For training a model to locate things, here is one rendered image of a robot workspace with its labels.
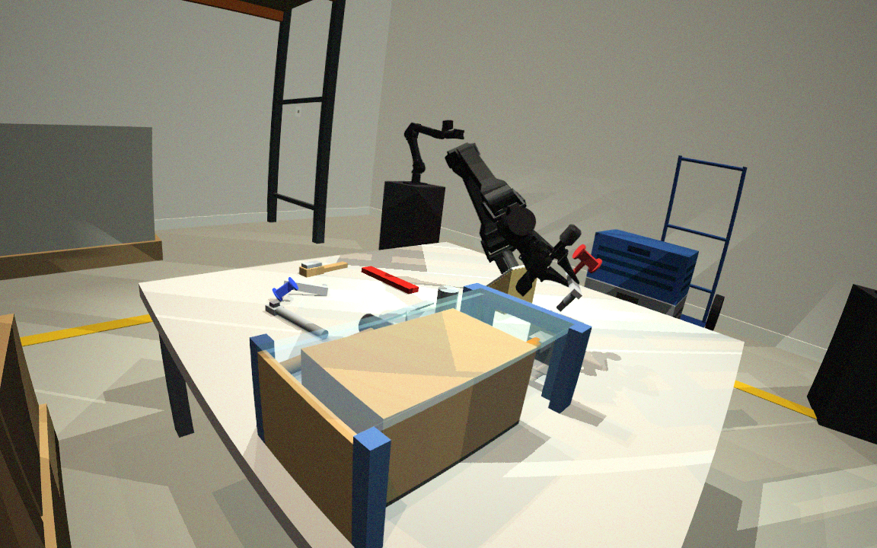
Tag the clear-panelled cubby with blue corner posts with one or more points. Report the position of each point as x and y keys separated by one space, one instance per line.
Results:
x=371 y=416

